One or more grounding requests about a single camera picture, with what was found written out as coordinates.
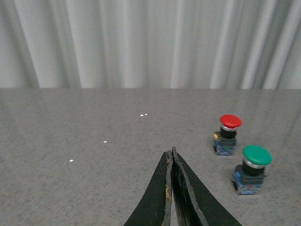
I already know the white pleated curtain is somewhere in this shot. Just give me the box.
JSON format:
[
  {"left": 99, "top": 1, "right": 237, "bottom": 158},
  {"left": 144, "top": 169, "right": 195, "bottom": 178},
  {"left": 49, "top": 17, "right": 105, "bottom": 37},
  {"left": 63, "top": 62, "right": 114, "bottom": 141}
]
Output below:
[{"left": 0, "top": 0, "right": 301, "bottom": 89}]

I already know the green mushroom push button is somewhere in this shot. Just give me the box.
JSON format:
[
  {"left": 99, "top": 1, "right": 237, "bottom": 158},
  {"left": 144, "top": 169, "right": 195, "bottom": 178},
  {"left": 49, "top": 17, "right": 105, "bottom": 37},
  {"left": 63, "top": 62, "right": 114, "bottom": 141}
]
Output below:
[{"left": 232, "top": 145, "right": 272, "bottom": 195}]

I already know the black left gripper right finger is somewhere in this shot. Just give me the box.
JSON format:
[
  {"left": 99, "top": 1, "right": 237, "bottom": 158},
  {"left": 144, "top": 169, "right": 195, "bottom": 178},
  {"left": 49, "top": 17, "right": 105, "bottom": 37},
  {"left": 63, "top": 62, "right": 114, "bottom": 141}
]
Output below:
[{"left": 172, "top": 147, "right": 241, "bottom": 226}]

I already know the red mushroom push button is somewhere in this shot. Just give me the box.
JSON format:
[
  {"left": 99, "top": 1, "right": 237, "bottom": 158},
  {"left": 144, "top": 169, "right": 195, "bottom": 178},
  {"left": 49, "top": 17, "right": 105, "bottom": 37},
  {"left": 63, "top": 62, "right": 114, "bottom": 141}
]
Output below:
[{"left": 214, "top": 114, "right": 242, "bottom": 156}]

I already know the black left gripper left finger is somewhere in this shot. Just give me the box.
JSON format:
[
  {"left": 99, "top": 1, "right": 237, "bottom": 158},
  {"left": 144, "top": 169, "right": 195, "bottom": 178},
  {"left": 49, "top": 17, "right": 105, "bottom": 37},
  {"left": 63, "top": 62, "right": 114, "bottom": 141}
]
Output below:
[{"left": 125, "top": 151, "right": 173, "bottom": 226}]

